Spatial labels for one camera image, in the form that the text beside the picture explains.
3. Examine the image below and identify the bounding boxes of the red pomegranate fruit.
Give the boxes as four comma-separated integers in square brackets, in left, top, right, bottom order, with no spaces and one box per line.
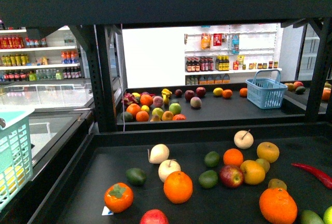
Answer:
[140,209,169,224]

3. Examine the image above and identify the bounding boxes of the red yellow apple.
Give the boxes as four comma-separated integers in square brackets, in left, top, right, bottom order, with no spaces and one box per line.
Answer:
[219,165,244,188]

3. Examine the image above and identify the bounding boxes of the white round pear far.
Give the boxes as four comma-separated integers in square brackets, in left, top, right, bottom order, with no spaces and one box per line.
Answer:
[233,130,254,149]

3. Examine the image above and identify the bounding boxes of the glass top freezer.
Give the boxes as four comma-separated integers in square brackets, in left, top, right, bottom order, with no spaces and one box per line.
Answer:
[1,80,93,160]

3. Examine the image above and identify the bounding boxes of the black shelf post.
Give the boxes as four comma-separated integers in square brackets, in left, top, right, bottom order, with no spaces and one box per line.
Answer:
[87,25,117,133]

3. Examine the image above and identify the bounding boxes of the brown kiwi upper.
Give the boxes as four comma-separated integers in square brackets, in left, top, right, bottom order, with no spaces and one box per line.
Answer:
[255,158,270,174]

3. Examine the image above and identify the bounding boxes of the green lime lower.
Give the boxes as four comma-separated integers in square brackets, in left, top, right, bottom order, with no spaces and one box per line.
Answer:
[198,170,218,189]

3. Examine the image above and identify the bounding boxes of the green avocado right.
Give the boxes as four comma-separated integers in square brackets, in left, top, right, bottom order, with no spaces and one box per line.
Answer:
[300,209,324,224]

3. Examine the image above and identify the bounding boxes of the small orange tangerine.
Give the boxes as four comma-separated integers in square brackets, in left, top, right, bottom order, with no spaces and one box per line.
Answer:
[223,148,244,167]

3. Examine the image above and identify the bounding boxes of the yellow orange round pear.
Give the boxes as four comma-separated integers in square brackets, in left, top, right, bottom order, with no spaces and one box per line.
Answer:
[256,142,280,163]

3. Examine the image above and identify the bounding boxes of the yellow lemon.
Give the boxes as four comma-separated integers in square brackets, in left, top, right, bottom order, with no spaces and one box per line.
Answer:
[1,165,25,195]

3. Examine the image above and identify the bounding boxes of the small blue basket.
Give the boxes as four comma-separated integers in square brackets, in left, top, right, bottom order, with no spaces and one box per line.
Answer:
[246,69,288,109]

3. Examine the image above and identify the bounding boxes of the large orange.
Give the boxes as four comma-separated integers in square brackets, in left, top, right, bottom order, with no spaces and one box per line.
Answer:
[163,171,193,204]

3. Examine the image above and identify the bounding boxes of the white pear lying sideways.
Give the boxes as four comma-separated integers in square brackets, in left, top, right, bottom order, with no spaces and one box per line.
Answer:
[147,144,170,164]

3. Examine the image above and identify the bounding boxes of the red chili pepper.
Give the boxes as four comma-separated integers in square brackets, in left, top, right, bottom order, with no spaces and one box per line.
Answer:
[291,163,332,189]

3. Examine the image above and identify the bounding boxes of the orange persimmon with green calyx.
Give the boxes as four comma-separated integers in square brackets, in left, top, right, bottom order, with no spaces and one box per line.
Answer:
[104,183,134,214]

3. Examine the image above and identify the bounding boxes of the small white blue label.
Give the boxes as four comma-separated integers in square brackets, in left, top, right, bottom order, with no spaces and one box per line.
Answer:
[102,206,114,216]

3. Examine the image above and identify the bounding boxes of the brown kiwi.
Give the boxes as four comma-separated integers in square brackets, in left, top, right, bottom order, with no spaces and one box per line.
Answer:
[255,158,270,174]
[268,178,287,190]

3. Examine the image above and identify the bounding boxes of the light teal shopping basket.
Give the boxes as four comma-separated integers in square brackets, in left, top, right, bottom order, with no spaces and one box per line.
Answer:
[1,107,34,209]

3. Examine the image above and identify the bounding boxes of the white round pear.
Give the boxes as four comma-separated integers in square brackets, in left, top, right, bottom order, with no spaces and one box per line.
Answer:
[233,130,254,149]
[158,159,182,182]

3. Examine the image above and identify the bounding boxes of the yellow orange persimmon fruit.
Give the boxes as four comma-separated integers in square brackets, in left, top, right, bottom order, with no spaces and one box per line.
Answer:
[240,160,266,185]

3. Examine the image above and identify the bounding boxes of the dark green avocado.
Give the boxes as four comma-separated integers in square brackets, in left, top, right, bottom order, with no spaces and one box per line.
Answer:
[126,167,146,186]

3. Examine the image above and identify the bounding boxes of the brown kiwi lower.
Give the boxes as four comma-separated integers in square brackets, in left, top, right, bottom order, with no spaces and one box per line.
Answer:
[268,178,287,190]

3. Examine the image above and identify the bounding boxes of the bumpy orange mandarin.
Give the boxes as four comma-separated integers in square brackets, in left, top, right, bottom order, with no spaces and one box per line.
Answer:
[259,188,298,223]

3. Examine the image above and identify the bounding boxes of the white round pear middle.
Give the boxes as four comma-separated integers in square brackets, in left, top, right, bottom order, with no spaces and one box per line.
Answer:
[158,159,182,182]

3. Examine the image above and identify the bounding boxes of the green lime upper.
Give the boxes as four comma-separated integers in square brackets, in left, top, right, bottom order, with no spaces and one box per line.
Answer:
[204,151,220,168]

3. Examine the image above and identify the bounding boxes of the green lime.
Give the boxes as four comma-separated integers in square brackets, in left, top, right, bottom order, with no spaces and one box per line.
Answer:
[204,151,220,168]
[198,170,218,189]

